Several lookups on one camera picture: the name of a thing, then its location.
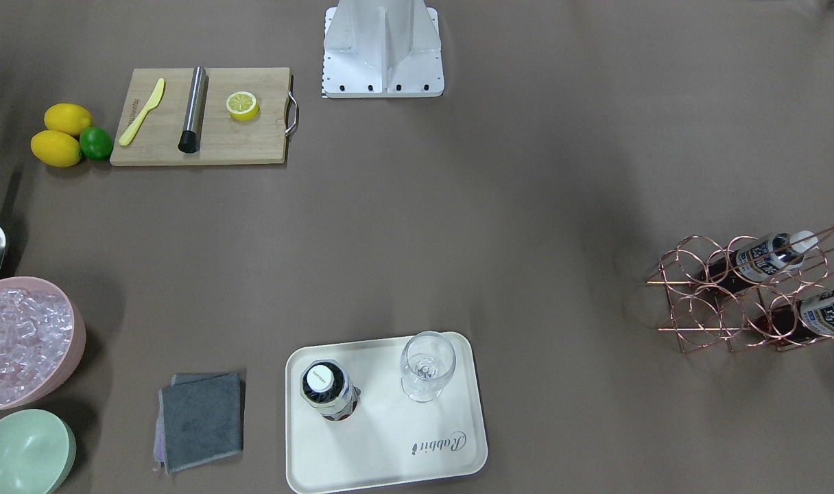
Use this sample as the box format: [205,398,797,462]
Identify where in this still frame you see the half lemon slice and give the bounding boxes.
[226,91,260,121]

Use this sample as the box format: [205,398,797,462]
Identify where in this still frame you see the yellow lemon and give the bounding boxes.
[43,102,93,138]
[30,130,84,167]

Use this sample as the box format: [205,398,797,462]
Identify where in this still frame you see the grey folded cloth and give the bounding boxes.
[154,373,245,476]

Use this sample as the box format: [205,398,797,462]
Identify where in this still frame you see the cream rabbit tray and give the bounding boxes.
[285,331,488,493]

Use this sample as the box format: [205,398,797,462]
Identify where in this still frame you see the green lime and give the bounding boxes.
[79,126,114,161]

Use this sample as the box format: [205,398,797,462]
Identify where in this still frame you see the tea bottle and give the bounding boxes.
[756,289,834,347]
[697,231,818,294]
[299,360,361,421]

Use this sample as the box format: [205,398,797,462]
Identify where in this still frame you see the pink bowl of ice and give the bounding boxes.
[0,277,86,410]

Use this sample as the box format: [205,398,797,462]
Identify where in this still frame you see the wooden cutting board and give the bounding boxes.
[110,67,298,167]

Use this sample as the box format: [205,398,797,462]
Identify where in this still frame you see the green bowl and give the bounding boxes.
[0,409,78,493]

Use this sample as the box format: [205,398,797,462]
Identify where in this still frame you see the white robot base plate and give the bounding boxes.
[321,1,445,98]

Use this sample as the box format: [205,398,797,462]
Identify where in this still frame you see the clear wine glass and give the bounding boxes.
[399,331,457,403]

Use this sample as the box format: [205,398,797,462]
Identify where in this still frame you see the copper wire bottle basket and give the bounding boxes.
[646,225,834,353]

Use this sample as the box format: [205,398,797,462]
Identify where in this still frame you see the steel cylinder muddler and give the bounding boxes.
[178,67,209,154]

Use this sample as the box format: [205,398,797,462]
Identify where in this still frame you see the yellow plastic knife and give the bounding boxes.
[118,78,166,146]

